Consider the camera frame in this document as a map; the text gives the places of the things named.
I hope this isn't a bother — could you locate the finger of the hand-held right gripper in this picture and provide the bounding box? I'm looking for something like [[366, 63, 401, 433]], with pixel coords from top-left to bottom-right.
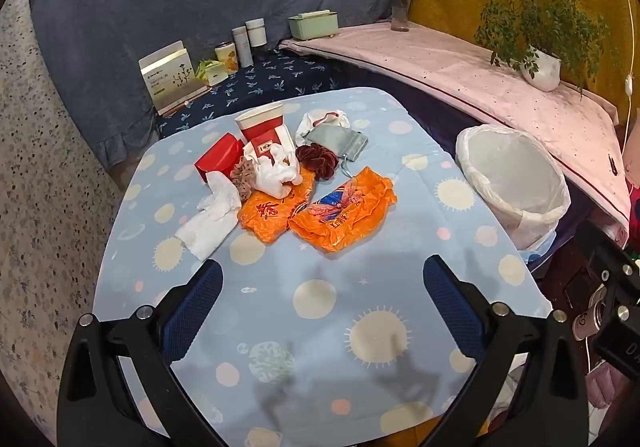
[[575, 219, 640, 323]]

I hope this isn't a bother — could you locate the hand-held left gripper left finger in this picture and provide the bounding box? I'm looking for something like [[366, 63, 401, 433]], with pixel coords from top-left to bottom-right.
[[57, 259, 226, 447]]

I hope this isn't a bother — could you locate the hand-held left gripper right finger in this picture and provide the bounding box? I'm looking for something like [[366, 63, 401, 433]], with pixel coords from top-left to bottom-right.
[[422, 254, 591, 447]]

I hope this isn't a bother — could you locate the white paper tissue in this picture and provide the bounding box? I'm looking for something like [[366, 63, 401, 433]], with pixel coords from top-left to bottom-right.
[[175, 172, 242, 260]]

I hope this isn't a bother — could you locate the orange bag with red print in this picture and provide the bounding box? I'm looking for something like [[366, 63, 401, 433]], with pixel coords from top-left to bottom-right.
[[237, 177, 316, 244]]

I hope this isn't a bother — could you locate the white lined trash bin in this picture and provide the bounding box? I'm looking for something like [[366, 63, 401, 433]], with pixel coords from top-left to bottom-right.
[[455, 124, 572, 253]]

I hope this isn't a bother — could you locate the orange bag with blue print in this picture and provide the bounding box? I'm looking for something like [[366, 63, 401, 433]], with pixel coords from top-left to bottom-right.
[[289, 167, 398, 253]]

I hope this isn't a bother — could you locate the red paper box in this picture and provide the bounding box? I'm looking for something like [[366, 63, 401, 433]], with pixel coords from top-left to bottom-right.
[[195, 133, 246, 184]]

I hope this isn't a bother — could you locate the white cloth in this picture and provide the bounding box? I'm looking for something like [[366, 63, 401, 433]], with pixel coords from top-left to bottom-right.
[[252, 149, 303, 198]]

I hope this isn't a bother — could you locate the crushed red white paper cup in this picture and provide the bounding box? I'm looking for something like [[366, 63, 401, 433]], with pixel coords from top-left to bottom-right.
[[242, 124, 297, 166]]

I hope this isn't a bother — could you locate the light blue dotted tablecloth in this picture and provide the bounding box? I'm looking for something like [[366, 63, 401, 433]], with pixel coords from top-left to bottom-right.
[[92, 87, 553, 447]]

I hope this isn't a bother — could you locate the beige scrunchie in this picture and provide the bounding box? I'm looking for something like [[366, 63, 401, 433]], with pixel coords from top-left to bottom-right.
[[230, 157, 258, 202]]

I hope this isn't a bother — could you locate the dark red scrunchie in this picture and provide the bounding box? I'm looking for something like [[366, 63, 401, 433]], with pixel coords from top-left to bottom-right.
[[295, 144, 341, 182]]

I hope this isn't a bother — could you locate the green plant in white pot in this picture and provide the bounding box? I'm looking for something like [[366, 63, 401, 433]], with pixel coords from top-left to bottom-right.
[[446, 0, 611, 100]]

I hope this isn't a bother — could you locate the white gold gift box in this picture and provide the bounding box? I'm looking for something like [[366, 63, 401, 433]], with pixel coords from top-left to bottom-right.
[[139, 41, 211, 116]]

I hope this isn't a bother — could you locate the navy palm print cloth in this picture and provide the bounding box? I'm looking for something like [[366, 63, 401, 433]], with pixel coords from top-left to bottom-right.
[[157, 47, 351, 138]]

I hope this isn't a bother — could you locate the pink cloth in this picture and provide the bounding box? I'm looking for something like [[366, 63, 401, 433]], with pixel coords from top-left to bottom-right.
[[277, 22, 631, 248]]

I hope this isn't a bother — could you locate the small green box with bow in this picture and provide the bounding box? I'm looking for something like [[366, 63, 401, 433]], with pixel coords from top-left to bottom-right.
[[195, 58, 226, 88]]

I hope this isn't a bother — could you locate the yellow floral can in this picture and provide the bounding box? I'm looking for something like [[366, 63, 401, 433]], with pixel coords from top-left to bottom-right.
[[215, 42, 238, 75]]

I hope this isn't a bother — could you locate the slim white tumbler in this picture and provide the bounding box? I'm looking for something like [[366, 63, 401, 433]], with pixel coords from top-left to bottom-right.
[[231, 26, 255, 68]]

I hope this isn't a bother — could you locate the white lidded bottle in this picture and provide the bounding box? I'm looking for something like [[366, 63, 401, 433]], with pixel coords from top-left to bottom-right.
[[245, 18, 267, 48]]

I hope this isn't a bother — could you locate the pale green tissue box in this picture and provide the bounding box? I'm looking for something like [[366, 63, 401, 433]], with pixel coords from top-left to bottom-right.
[[287, 8, 341, 42]]

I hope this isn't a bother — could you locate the white cable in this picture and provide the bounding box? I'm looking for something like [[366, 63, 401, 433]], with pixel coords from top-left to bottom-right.
[[620, 0, 638, 148]]

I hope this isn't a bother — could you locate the grey green drawstring pouch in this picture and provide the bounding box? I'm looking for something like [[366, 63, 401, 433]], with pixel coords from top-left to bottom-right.
[[305, 123, 369, 178]]

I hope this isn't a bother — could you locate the white drawstring bag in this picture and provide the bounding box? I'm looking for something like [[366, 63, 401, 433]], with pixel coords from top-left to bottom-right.
[[295, 109, 351, 145]]

